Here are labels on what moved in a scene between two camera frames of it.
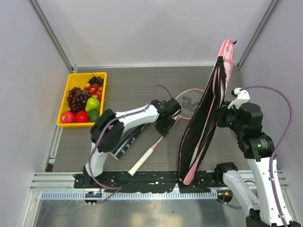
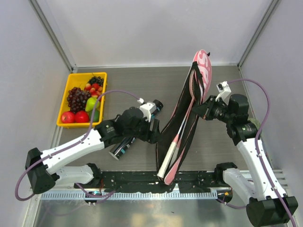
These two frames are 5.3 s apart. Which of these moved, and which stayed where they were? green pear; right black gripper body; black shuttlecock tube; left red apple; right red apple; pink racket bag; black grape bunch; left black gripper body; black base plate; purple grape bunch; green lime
Moved: right black gripper body; pink racket bag; left black gripper body
Stayed: black grape bunch; left red apple; green lime; right red apple; purple grape bunch; black shuttlecock tube; green pear; black base plate
